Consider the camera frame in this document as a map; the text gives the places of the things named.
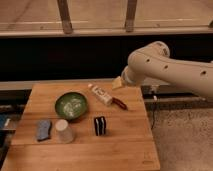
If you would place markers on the blue grey sponge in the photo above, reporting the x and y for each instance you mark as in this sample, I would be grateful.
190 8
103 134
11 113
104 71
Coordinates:
43 130

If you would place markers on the right metal frame post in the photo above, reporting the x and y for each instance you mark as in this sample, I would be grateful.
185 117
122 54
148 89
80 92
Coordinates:
130 15

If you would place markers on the left metal frame post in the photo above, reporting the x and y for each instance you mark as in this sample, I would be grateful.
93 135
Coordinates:
65 16

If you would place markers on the green ceramic bowl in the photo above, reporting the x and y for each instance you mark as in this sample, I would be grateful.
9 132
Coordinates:
71 105

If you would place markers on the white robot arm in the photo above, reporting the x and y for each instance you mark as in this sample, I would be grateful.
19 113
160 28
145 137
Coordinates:
154 61

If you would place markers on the black white striped eraser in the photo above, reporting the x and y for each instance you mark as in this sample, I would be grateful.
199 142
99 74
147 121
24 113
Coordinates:
100 125

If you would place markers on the white tube red cap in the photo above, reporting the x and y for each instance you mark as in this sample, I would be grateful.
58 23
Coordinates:
105 97

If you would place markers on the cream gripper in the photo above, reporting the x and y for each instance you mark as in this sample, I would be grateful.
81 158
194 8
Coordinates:
118 83

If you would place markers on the metal frame post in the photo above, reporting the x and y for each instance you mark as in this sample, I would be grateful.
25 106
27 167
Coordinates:
130 15
65 16

